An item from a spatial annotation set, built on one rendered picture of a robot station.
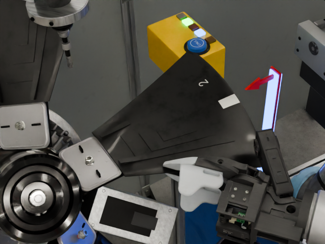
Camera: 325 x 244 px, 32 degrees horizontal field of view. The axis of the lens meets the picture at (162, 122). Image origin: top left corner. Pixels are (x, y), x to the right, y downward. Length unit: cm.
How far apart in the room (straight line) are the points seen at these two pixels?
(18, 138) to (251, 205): 34
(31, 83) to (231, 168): 29
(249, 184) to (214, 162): 6
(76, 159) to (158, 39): 46
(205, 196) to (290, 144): 167
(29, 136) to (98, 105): 101
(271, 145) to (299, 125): 174
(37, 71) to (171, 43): 48
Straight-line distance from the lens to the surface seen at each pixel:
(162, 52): 124
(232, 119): 90
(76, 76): 170
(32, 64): 80
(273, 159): 81
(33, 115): 81
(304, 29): 141
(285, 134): 252
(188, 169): 80
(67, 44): 69
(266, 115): 104
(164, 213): 99
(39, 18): 64
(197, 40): 120
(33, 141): 81
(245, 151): 88
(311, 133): 254
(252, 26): 203
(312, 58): 142
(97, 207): 95
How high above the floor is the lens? 182
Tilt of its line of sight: 46 degrees down
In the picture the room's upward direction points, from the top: 3 degrees counter-clockwise
